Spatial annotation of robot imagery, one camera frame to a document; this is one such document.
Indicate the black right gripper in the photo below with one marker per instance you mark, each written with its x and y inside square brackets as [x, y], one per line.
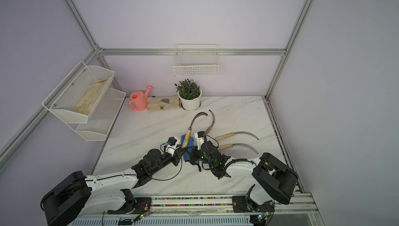
[194, 155]

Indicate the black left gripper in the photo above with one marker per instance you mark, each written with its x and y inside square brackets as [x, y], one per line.
[176, 157]

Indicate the blue fluffy rag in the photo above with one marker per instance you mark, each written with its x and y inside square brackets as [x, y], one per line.
[187, 155]

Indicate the sickle with wooden handle middle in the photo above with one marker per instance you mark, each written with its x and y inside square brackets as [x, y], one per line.
[227, 146]

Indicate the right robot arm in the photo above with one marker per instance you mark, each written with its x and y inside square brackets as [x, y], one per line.
[272, 179]

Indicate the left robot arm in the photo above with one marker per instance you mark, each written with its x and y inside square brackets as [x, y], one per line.
[79, 195]

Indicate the beige work glove on table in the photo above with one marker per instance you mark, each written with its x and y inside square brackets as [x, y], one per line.
[164, 103]

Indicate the white plant pot with saucer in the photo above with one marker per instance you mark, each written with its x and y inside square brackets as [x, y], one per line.
[190, 105]

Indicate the pink watering can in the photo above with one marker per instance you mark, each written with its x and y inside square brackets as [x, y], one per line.
[138, 100]

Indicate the white mesh lower shelf basket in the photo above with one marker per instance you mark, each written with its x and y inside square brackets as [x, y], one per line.
[102, 119]

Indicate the white mesh shelf basket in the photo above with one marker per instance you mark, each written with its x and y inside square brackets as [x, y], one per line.
[102, 119]
[63, 99]

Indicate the green potted plant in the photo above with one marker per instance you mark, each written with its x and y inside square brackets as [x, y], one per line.
[188, 89]

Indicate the beige glove in basket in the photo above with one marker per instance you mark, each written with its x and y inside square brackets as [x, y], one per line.
[87, 102]

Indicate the white mesh upper shelf basket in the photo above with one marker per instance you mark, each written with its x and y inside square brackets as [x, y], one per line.
[63, 99]

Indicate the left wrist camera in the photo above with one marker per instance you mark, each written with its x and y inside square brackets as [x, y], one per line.
[172, 144]

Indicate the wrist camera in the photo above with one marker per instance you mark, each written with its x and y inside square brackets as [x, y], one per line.
[172, 144]
[200, 138]

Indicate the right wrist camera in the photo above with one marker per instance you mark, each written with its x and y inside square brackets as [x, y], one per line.
[200, 138]

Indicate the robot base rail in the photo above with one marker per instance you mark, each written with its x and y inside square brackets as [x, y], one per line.
[211, 210]

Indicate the white wire wall basket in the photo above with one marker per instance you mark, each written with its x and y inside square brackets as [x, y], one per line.
[196, 60]

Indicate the aluminium frame profile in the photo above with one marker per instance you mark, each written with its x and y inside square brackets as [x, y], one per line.
[43, 40]

